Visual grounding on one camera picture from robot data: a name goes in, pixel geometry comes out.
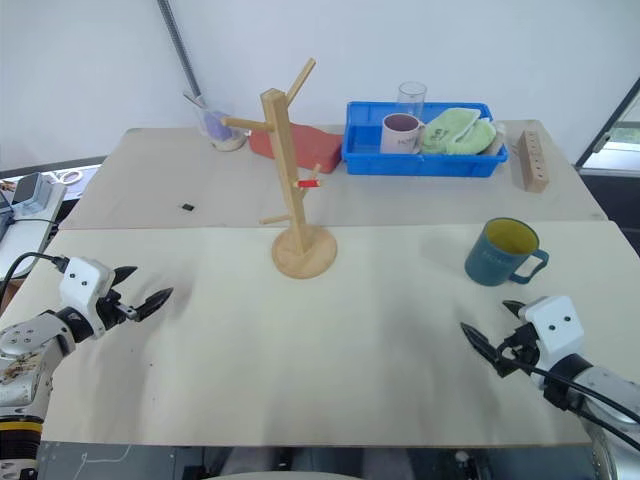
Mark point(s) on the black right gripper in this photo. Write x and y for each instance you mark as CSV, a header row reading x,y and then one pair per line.
x,y
522,352

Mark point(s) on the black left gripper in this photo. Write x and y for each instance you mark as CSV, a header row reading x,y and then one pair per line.
x,y
111,312

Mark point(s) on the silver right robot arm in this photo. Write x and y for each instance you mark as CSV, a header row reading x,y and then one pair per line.
x,y
607,380

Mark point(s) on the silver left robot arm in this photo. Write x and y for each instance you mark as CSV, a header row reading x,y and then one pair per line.
x,y
27,345

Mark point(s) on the wooden mug tree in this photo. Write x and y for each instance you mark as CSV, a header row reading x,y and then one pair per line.
x,y
302,257

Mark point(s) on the clear plastic cup with filling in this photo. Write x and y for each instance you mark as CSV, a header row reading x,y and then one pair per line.
x,y
220,130

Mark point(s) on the dark blue mug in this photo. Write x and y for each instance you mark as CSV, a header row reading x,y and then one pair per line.
x,y
492,265

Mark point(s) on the small black chip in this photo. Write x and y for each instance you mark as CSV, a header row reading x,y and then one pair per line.
x,y
187,206

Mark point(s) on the grey box device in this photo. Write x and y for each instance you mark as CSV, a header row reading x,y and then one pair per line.
x,y
37,195

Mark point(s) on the wooden block with holes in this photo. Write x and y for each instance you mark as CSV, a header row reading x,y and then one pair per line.
x,y
532,165

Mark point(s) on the blue plastic bin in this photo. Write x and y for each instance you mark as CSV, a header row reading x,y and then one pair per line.
x,y
425,165

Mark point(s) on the green cloth mitt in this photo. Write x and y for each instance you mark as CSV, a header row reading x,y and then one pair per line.
x,y
457,132

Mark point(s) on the white mug with pink inside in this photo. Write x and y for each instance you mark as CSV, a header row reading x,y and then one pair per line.
x,y
397,140

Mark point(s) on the red sponge block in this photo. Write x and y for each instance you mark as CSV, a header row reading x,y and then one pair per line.
x,y
312,145

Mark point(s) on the clear glass tumbler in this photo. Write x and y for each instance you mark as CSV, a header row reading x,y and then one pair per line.
x,y
412,100

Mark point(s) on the grey threaded metal pole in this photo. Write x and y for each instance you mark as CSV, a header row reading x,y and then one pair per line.
x,y
182,47

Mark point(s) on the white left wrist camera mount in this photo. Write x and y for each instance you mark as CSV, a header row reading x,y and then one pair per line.
x,y
82,282

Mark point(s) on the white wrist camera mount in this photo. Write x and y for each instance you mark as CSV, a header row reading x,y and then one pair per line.
x,y
555,325
82,282

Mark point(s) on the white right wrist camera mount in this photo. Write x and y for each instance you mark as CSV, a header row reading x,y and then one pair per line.
x,y
555,325

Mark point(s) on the black window frame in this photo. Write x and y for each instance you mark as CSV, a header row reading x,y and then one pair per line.
x,y
607,120

